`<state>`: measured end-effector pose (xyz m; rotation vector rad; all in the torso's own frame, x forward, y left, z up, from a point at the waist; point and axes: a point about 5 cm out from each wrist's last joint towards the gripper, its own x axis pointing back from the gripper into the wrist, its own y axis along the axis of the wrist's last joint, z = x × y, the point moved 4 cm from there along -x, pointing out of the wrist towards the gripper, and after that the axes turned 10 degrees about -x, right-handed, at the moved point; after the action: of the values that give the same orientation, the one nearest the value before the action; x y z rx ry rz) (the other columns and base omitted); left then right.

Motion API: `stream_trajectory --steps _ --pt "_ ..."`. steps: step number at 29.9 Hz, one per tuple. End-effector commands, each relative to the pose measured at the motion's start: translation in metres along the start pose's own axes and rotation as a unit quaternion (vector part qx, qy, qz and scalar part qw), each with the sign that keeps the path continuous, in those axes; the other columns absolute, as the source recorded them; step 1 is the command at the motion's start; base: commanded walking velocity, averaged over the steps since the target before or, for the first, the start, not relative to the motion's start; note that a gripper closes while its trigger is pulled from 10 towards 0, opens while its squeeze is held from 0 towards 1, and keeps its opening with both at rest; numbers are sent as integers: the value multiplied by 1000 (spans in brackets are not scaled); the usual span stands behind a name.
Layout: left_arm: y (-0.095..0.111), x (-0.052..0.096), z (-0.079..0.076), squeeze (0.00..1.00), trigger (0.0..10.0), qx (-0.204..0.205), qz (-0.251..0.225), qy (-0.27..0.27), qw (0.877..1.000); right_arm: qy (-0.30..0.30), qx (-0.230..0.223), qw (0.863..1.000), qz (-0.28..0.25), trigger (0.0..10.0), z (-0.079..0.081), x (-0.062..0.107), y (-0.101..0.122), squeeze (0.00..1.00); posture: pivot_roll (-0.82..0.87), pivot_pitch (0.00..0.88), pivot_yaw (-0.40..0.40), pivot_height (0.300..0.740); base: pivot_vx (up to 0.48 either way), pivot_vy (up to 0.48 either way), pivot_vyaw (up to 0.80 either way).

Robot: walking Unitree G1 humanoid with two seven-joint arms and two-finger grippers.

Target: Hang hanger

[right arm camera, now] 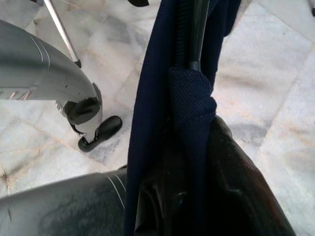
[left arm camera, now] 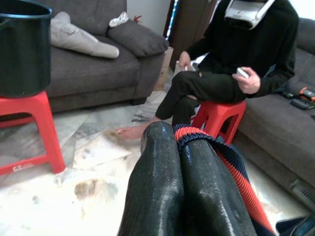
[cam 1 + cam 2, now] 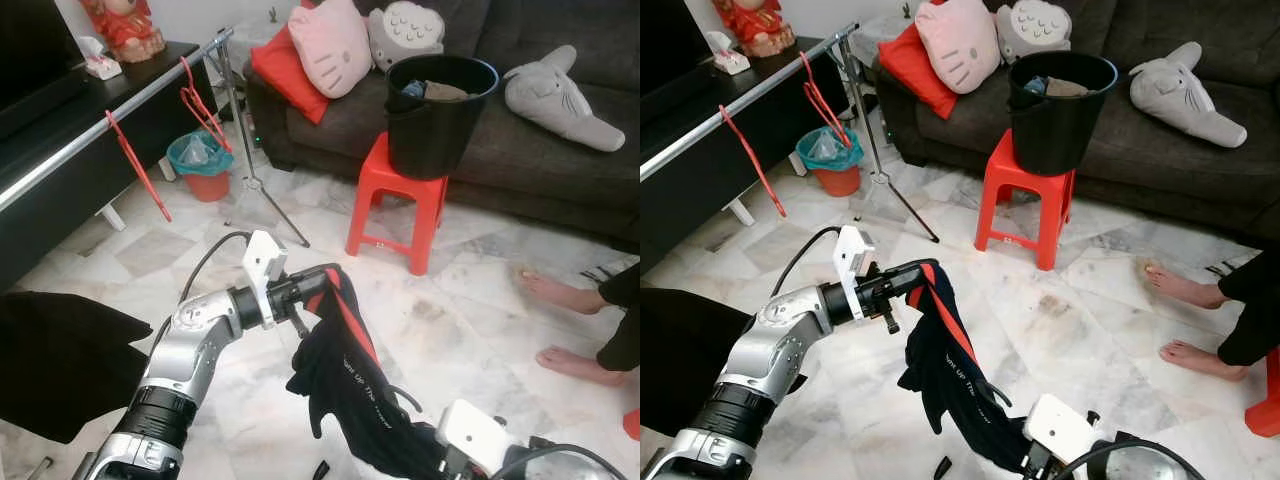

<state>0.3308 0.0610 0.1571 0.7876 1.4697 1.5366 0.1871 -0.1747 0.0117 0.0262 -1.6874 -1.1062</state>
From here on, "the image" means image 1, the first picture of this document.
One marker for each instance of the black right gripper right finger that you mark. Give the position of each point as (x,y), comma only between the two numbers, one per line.
(236,186)

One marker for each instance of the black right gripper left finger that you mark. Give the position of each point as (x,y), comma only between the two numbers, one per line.
(162,214)

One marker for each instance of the navy garment red stripes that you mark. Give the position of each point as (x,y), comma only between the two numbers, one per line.
(152,98)

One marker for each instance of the black plastic hanger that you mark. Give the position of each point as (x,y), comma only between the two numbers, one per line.
(197,29)

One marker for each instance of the black left robot foot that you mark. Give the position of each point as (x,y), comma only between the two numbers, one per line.
(105,131)

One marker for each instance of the grey right robot leg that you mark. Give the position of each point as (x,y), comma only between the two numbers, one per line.
(61,204)

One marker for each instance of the silver metal clothes rack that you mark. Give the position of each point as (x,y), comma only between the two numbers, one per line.
(62,32)

